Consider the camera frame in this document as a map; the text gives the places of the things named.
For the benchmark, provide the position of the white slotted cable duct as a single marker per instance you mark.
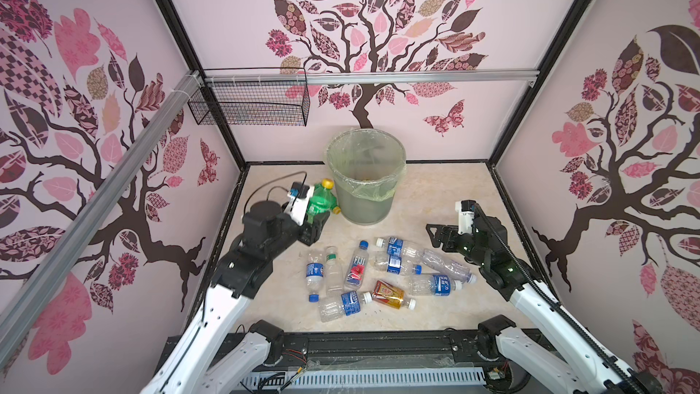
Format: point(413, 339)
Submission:
point(363, 379)

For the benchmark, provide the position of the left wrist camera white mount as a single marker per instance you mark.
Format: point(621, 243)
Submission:
point(299, 196)

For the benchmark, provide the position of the Fiji bottle pink flower label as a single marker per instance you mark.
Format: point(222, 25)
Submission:
point(357, 267)

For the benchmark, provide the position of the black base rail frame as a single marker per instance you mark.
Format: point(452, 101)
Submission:
point(382, 350)

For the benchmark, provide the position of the amber tea bottle red label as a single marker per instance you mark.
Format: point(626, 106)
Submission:
point(392, 296)

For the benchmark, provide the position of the mesh bin with green liner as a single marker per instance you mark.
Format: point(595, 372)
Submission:
point(367, 166)

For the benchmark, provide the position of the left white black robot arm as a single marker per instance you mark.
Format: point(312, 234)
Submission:
point(192, 366)

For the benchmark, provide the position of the green bottle bin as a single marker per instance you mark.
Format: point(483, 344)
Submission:
point(323, 200)

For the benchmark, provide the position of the clear bottle blue label bottom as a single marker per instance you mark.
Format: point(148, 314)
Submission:
point(344, 305)

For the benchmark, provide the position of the black wire wall basket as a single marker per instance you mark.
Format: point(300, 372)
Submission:
point(264, 96)

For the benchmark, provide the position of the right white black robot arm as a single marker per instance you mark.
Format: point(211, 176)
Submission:
point(573, 361)

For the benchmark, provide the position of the aluminium rail back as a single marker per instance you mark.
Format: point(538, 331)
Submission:
point(508, 75)

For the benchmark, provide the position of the aluminium rail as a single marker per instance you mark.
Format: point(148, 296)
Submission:
point(20, 315)
point(508, 75)

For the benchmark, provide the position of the long clear bottle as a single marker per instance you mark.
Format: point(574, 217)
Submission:
point(447, 266)

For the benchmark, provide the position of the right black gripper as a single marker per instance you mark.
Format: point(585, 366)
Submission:
point(450, 231)

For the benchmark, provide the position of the clear bottle blue label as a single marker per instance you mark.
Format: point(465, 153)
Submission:
point(314, 274)
point(400, 247)
point(344, 305)
point(394, 264)
point(436, 285)

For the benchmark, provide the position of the clear bottle green cap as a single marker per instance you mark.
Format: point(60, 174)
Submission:
point(334, 272)

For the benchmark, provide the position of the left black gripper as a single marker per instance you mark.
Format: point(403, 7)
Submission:
point(313, 231)

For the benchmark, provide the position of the aluminium rail left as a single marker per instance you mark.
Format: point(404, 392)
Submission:
point(20, 315)

